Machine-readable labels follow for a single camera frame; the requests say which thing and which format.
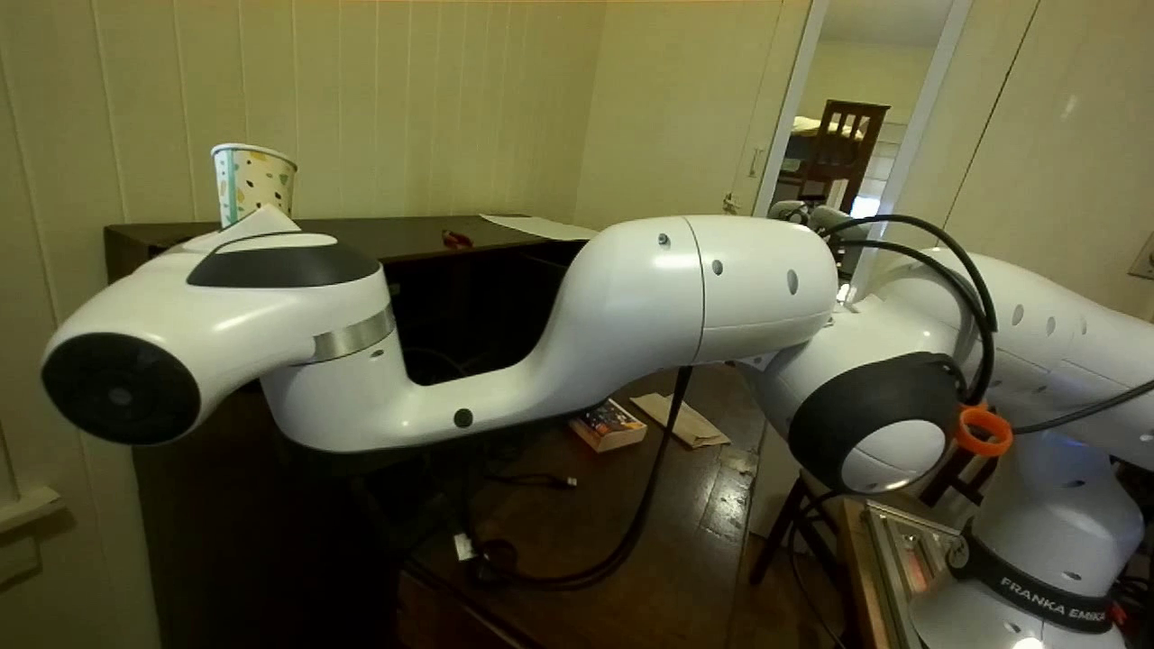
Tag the calculator with grey keys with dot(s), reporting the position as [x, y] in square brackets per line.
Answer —
[606, 423]

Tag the dark wooden secretary desk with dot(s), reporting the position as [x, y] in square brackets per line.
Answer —
[239, 564]

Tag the white wall ledge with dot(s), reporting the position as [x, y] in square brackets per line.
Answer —
[31, 511]

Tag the orange plastic clip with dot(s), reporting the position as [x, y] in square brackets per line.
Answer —
[986, 429]

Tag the dark wooden chair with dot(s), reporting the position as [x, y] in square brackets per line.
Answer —
[850, 139]

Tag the white paper sheet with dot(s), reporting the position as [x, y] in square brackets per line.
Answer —
[535, 226]

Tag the white door frame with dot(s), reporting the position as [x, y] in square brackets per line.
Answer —
[803, 75]

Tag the white Franka Panda arm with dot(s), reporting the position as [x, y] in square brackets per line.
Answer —
[541, 327]

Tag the spotted paper cup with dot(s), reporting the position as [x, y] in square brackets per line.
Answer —
[254, 183]

